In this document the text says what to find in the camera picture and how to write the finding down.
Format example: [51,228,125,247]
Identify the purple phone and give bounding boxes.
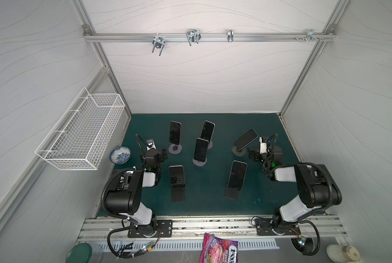
[168,165,186,188]

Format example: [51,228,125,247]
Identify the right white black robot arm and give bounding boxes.
[248,134,342,236]

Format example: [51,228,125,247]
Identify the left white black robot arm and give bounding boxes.
[100,149,167,236]

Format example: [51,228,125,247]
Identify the back right round stand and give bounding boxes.
[232,146,246,157]

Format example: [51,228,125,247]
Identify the back right tilted phone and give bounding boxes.
[234,128,258,151]

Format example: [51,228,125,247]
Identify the back left round stand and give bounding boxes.
[169,144,182,155]

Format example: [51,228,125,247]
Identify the back left phone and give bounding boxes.
[169,121,181,145]

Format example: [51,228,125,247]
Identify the front left folding stand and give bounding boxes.
[171,186,185,203]

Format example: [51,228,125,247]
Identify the folding stand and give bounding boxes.
[171,186,185,203]
[224,186,240,200]

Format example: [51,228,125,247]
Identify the front right folding stand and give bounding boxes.
[224,186,240,200]

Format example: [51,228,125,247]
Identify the middle round stand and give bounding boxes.
[192,159,207,167]

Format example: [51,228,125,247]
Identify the back centre phone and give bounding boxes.
[200,120,215,143]

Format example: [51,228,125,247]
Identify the blue white ceramic bowl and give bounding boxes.
[109,146,131,164]

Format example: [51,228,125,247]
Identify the white vent grille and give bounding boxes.
[112,238,279,252]

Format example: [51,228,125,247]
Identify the pink snack bag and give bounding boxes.
[199,233,239,263]

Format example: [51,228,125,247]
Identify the left metal U-bolt clamp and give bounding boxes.
[152,35,165,56]

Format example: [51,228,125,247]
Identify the metal u-bolt clamp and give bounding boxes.
[186,29,201,46]
[152,35,165,56]

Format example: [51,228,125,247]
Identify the centre metal U-bolt clamp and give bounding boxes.
[186,29,201,46]

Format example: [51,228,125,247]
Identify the aluminium cross bar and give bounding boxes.
[84,32,337,43]

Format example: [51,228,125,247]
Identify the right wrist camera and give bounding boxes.
[259,137,268,154]

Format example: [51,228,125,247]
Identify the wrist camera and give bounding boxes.
[259,137,268,154]
[146,139,156,151]

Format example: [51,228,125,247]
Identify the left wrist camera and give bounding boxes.
[146,139,156,151]

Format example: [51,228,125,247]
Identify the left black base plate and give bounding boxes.
[128,220,173,238]

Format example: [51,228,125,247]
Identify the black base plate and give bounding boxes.
[251,217,301,236]
[128,220,173,238]

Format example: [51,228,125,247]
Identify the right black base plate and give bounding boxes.
[251,217,301,236]

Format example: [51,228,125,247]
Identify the white wire basket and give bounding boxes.
[35,88,125,171]

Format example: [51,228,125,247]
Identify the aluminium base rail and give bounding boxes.
[77,215,348,242]

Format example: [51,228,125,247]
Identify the small metal bracket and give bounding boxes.
[227,29,234,43]

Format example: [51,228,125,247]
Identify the right metal bolt bracket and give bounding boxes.
[295,30,324,43]

